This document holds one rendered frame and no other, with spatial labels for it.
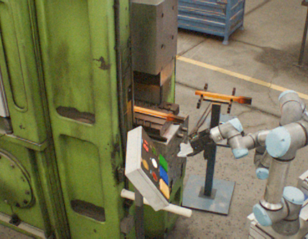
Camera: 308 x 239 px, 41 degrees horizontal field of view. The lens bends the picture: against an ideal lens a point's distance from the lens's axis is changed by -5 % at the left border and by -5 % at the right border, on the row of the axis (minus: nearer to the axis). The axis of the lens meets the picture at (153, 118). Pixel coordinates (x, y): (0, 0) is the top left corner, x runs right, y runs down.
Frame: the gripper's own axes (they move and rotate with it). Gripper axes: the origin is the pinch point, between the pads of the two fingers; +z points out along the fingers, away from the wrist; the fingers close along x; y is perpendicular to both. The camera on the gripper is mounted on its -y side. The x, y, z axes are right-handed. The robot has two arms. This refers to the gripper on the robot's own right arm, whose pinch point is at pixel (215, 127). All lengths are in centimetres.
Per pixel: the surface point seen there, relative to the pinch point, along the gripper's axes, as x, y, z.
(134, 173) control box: -74, -17, 16
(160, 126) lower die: -9.6, 1.8, 31.9
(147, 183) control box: -72, -11, 11
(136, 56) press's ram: -18, -46, 42
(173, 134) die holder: -4.8, 8.8, 24.8
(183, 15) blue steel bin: 369, 70, 160
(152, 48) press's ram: -18, -52, 33
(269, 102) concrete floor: 220, 100, -4
